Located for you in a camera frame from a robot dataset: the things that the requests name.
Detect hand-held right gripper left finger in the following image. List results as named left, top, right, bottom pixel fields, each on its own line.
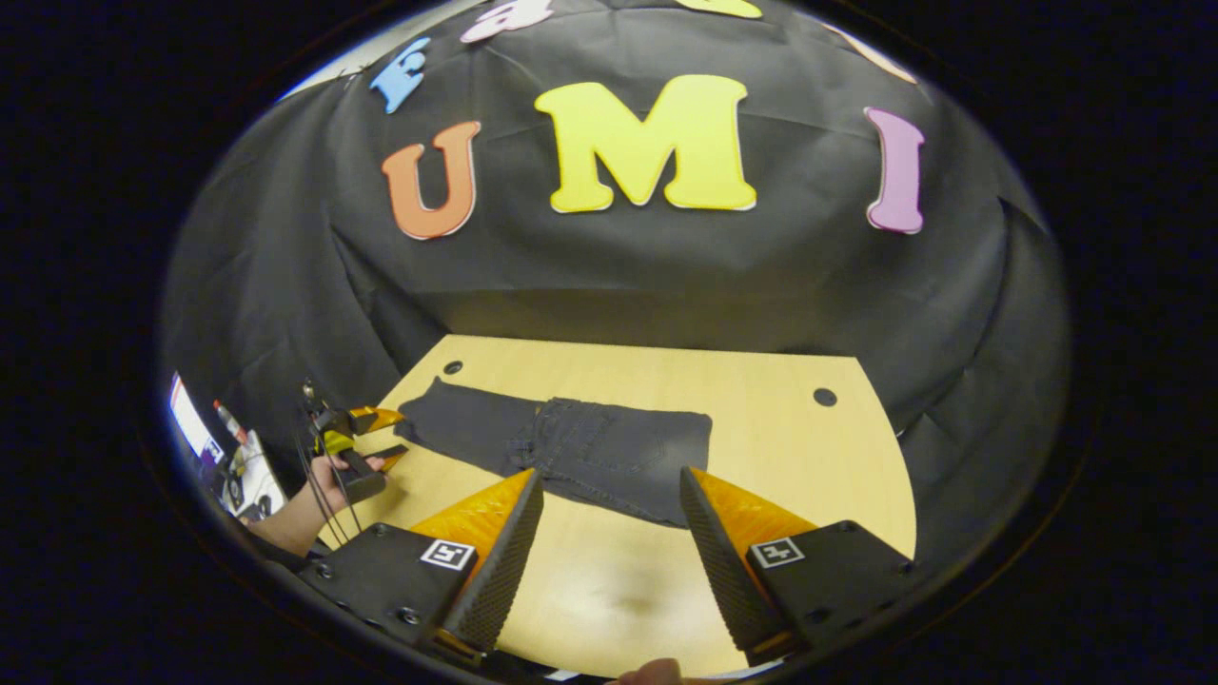
left=303, top=466, right=545, bottom=667

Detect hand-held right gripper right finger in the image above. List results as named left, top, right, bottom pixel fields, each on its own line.
left=678, top=464, right=916, bottom=667

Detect dark grey jeans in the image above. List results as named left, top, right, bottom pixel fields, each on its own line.
left=395, top=376, right=713, bottom=529

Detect white printed sheet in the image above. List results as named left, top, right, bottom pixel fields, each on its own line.
left=224, top=438, right=286, bottom=522

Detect bright monitor screen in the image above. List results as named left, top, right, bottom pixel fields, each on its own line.
left=169, top=373, right=225, bottom=467

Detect black backdrop cloth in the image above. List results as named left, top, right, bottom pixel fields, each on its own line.
left=160, top=0, right=1071, bottom=572

